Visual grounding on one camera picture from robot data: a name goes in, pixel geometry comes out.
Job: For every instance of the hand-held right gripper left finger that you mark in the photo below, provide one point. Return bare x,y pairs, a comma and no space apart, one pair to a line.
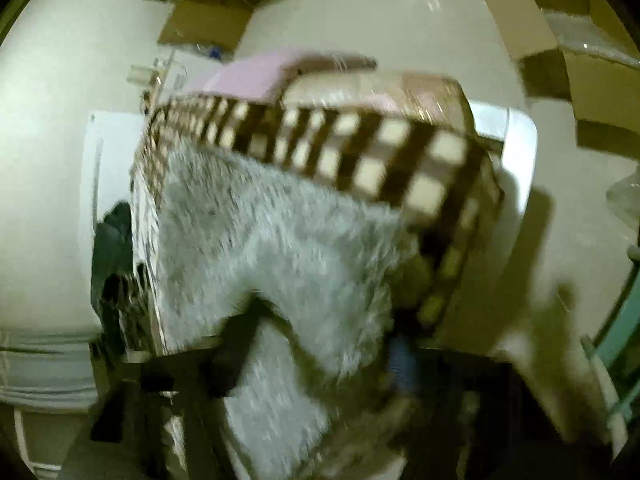
239,345

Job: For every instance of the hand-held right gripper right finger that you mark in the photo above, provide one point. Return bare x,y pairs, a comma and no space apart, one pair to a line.
404,371

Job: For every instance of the grey heathered pants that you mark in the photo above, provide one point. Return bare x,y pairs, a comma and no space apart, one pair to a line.
280,240

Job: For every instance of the dark cloth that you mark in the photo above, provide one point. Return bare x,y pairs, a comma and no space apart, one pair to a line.
114,255

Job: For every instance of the white striped cloth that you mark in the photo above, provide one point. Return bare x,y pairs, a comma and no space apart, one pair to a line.
45,370

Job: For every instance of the teal metal rack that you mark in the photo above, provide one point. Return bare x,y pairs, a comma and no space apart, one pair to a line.
620,330

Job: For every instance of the brown checkered blanket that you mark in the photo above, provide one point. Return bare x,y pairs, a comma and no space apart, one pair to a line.
380,150

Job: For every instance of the pink cloth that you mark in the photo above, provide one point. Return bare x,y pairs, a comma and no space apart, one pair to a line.
250,80

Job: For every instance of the clear plastic bag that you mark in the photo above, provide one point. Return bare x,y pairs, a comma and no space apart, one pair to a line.
625,197

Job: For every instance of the clear plastic bottle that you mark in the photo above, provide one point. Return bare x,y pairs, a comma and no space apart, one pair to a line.
155,74

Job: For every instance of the open cardboard box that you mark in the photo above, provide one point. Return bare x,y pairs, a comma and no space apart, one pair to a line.
210,15
570,45

